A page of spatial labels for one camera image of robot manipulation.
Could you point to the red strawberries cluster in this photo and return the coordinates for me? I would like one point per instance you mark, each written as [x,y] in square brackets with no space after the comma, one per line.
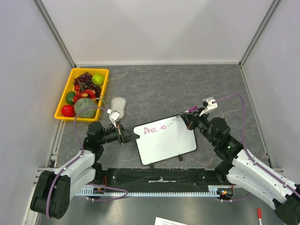
[83,93]

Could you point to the light green apple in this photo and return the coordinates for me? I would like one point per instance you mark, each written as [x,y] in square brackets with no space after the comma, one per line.
[98,79]

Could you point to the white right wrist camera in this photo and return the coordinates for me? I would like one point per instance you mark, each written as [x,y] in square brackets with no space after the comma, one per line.
[209,105]

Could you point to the red capped marker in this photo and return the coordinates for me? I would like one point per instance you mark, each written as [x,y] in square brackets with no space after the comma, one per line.
[259,212]

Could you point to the grey whiteboard eraser sponge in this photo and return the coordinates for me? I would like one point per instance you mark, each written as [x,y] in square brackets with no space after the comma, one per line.
[119,104]

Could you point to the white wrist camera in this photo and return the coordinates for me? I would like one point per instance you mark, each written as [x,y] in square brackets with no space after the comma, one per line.
[209,105]
[113,117]

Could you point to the aluminium right corner post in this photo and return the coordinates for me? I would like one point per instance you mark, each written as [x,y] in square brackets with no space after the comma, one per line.
[262,26]

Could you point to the dark green lime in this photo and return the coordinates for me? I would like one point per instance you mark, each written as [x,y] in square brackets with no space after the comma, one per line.
[69,97]

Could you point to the yellow plastic fruit tray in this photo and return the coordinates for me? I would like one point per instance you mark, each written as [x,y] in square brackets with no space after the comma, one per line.
[75,72]

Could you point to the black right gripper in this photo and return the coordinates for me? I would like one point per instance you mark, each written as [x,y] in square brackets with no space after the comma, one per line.
[193,121]

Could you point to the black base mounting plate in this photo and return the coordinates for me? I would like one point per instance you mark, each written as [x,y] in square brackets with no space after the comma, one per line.
[161,178]

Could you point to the white paper sheet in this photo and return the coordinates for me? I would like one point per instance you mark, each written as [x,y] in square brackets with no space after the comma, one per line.
[162,221]

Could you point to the aluminium corner post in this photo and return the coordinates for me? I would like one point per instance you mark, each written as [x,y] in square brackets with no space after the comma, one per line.
[55,33]
[262,26]

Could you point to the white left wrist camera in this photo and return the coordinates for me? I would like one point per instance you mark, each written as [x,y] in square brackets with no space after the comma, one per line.
[113,117]

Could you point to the green netted melon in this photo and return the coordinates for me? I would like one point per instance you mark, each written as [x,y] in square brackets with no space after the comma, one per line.
[84,108]

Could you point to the purple grape bunch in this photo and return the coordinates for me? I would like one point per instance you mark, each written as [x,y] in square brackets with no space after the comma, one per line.
[84,81]

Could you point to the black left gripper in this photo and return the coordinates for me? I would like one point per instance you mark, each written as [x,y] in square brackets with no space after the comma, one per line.
[125,137]

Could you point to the white marker with magenta cap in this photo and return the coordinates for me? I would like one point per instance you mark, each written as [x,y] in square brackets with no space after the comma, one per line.
[185,112]

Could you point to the red apple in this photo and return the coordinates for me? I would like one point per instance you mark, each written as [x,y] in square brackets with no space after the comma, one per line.
[68,111]

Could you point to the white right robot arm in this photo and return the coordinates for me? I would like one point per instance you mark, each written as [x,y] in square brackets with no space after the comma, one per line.
[243,169]

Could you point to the small black framed whiteboard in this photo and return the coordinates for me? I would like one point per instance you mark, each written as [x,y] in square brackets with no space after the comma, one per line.
[163,139]

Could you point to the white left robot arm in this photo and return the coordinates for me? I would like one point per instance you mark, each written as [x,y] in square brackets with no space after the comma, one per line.
[55,189]

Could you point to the white toothed cable duct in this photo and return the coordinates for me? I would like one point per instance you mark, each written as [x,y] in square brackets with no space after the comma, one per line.
[97,191]

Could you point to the aluminium left corner post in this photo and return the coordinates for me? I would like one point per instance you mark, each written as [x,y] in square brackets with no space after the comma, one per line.
[55,33]

